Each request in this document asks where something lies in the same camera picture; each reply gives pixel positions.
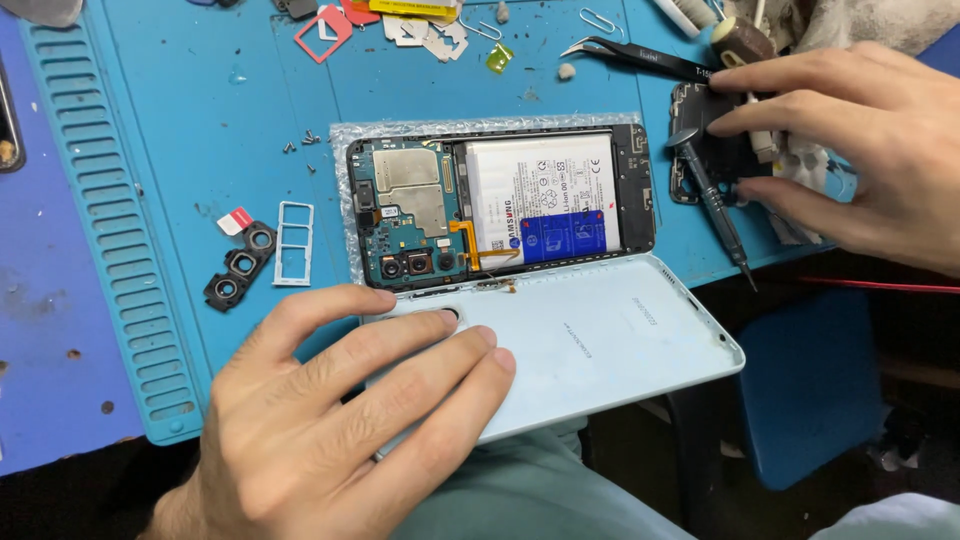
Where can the person's right hand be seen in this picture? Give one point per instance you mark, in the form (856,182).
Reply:
(892,150)

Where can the person's left hand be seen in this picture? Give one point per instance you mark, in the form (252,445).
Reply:
(285,435)

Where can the black plastic phone cover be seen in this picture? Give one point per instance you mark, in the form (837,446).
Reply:
(697,112)

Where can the pale blue phone back cover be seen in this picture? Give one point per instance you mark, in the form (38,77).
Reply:
(600,337)

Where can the white crumpled tissue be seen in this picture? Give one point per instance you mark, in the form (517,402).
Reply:
(802,169)

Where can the white cloth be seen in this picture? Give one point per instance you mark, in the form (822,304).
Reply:
(877,22)

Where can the white sim card tray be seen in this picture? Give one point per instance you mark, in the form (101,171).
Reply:
(285,247)

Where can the grey precision screwdriver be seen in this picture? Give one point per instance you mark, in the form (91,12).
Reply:
(709,191)

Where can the red and white sim card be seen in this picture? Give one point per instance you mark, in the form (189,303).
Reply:
(234,220)

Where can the opened black smartphone body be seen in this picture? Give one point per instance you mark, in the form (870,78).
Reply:
(405,217)

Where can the blue stool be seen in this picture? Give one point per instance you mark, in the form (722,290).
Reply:
(810,390)

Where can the person's light green trousers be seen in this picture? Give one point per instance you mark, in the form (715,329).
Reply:
(540,495)

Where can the black tweezers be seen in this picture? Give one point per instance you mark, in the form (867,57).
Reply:
(645,58)

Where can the group of tiny screws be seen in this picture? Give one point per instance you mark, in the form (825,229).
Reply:
(309,138)

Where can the light blue silicone repair mat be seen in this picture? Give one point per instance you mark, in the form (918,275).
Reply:
(225,135)

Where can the silver paper clip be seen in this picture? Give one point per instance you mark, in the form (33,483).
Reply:
(480,30)
(600,21)

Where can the small white cotton ball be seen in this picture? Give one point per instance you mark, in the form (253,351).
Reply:
(566,71)
(502,11)

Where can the white phone battery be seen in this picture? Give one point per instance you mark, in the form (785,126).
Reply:
(525,180)

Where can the yellow green plastic scrap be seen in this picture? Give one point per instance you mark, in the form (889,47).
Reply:
(499,58)

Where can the silver metal shield plates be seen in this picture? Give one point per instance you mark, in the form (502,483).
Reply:
(420,34)

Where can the dark grey small part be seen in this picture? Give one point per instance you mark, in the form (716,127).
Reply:
(296,7)

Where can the red plastic piece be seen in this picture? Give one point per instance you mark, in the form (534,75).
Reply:
(360,11)

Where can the yellow label packet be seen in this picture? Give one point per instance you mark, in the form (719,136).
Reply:
(412,7)

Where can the grey cloth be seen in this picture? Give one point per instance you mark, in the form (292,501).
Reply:
(41,11)

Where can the black camera lens bezel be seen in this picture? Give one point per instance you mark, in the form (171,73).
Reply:
(240,266)

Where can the red plastic card frame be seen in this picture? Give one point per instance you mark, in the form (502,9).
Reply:
(307,39)

